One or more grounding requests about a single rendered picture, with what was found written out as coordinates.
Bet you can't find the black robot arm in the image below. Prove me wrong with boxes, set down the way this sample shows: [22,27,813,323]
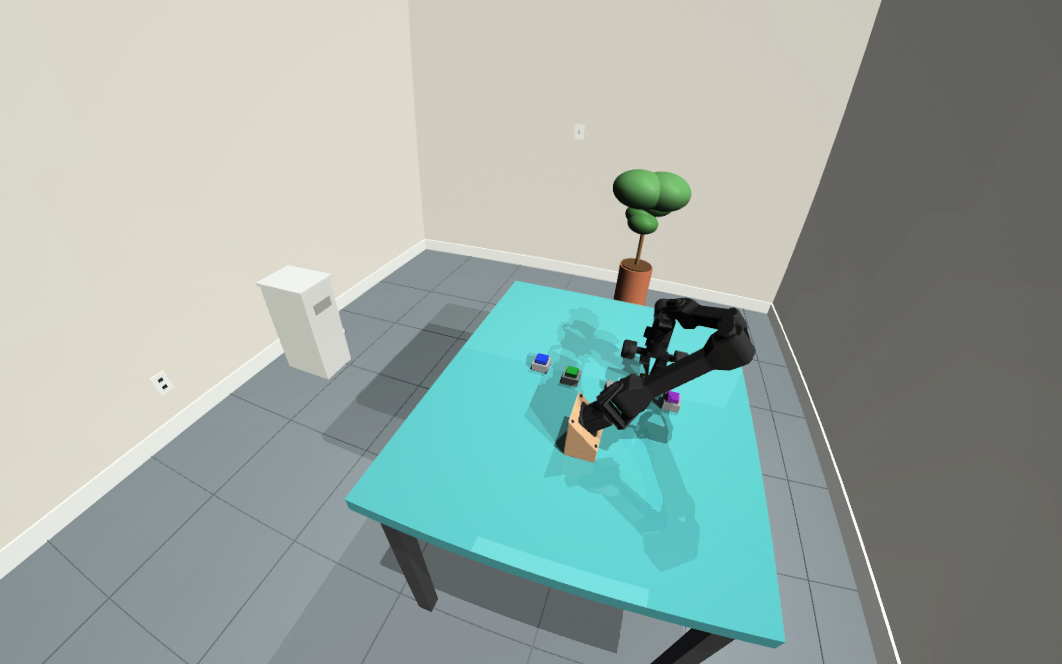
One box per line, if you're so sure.
[578,297,756,437]

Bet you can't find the green button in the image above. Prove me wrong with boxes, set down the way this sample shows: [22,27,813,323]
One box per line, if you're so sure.
[561,367,582,387]

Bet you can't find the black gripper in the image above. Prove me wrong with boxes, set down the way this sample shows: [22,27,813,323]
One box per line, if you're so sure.
[621,333,689,376]

